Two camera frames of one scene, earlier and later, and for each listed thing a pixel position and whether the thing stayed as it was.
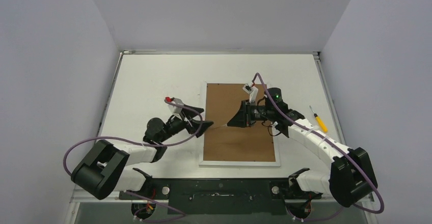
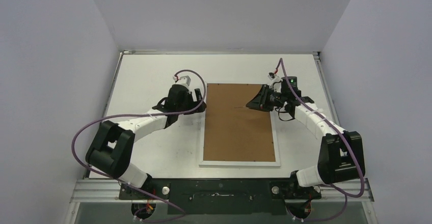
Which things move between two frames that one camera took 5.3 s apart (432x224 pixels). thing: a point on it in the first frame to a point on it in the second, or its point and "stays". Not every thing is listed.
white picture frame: x=221 y=146 stays
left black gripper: x=195 y=126 to x=195 y=104
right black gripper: x=247 y=113 to x=264 y=98
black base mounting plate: x=226 y=196 stays
